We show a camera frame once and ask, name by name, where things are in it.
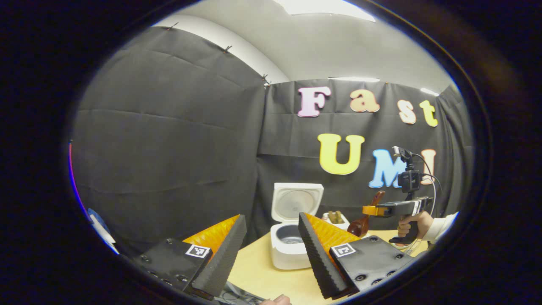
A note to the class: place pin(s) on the ceiling light strip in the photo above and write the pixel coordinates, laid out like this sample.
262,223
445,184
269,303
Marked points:
353,79

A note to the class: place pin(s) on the white toaster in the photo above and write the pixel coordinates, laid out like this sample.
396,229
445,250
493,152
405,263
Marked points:
345,224

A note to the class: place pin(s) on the brown wooden spoon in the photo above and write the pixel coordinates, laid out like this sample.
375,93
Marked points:
360,226

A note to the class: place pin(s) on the blue and white object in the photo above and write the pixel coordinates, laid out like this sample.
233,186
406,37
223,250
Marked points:
99,224

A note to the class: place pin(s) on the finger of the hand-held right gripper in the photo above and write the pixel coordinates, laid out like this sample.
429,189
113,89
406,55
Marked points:
369,210

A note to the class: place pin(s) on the brown bread slice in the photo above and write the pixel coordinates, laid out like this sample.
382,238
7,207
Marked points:
339,217
332,217

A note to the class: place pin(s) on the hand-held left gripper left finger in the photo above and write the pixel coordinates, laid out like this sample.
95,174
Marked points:
220,258

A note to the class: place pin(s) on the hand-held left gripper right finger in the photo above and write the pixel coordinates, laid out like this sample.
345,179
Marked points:
317,258

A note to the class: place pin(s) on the white rice cooker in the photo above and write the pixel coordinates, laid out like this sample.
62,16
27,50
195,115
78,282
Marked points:
288,254

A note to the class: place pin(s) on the small ceiling light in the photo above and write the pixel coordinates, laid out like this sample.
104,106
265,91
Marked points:
429,91

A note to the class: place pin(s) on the large ceiling light panel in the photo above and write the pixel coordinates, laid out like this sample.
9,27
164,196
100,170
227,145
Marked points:
326,8

